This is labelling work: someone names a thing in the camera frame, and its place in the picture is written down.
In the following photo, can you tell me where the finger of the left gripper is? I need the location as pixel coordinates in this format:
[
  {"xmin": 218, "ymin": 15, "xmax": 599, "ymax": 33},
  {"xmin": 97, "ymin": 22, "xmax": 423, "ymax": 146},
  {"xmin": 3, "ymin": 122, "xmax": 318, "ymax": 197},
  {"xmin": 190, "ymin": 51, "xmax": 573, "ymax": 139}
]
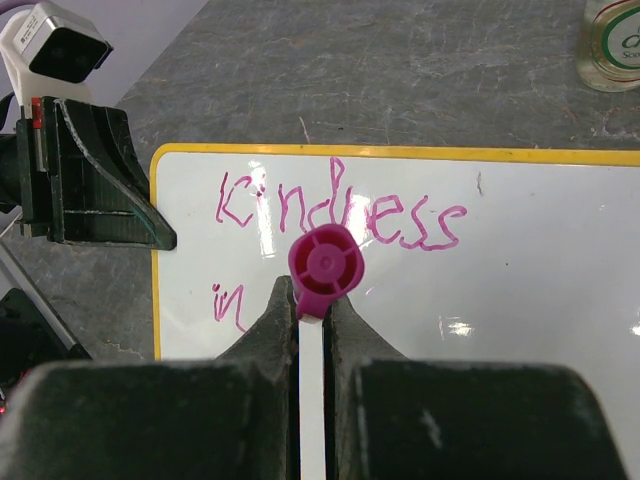
[{"xmin": 47, "ymin": 97, "xmax": 177, "ymax": 251}]

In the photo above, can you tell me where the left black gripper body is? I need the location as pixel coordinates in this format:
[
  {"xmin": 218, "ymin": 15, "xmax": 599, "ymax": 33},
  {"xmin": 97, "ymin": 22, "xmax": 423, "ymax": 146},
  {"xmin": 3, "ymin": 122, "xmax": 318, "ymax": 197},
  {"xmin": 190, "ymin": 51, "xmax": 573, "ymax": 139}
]
[{"xmin": 16, "ymin": 97, "xmax": 54, "ymax": 238}]

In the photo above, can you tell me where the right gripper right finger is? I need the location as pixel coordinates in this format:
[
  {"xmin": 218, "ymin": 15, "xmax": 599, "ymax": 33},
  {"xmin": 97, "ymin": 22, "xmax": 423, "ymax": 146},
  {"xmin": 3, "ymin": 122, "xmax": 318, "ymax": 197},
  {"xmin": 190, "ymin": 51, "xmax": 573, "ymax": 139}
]
[{"xmin": 323, "ymin": 298, "xmax": 627, "ymax": 479}]

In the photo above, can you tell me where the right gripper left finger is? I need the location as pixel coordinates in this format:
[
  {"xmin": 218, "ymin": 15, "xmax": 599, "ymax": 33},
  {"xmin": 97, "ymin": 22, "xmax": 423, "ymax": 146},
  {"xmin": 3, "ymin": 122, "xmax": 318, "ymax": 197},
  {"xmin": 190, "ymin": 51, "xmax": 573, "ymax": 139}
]
[{"xmin": 1, "ymin": 276, "xmax": 300, "ymax": 479}]

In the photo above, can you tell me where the magenta marker cap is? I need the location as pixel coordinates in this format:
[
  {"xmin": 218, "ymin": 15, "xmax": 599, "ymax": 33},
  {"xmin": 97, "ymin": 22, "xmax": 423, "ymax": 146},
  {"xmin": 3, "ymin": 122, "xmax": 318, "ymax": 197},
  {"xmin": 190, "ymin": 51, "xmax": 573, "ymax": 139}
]
[{"xmin": 288, "ymin": 223, "xmax": 365, "ymax": 320}]

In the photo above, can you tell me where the yellow framed whiteboard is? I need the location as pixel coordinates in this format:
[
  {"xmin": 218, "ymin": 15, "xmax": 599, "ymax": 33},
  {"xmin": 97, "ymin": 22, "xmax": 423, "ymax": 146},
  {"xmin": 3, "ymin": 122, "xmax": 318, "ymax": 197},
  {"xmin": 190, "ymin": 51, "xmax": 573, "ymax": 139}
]
[{"xmin": 151, "ymin": 143, "xmax": 639, "ymax": 478}]

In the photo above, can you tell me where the clear glass bottle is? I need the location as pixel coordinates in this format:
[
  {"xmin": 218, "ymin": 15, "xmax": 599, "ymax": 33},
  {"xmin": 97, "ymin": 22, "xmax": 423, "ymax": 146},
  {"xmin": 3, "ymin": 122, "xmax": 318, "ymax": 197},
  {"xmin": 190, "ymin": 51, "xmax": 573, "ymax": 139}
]
[{"xmin": 576, "ymin": 0, "xmax": 640, "ymax": 92}]

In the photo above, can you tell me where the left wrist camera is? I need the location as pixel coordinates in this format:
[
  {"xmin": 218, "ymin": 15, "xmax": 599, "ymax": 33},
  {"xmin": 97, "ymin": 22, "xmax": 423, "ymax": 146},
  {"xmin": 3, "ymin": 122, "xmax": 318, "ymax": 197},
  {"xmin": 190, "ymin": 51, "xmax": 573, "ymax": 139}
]
[{"xmin": 1, "ymin": 1, "xmax": 113, "ymax": 111}]

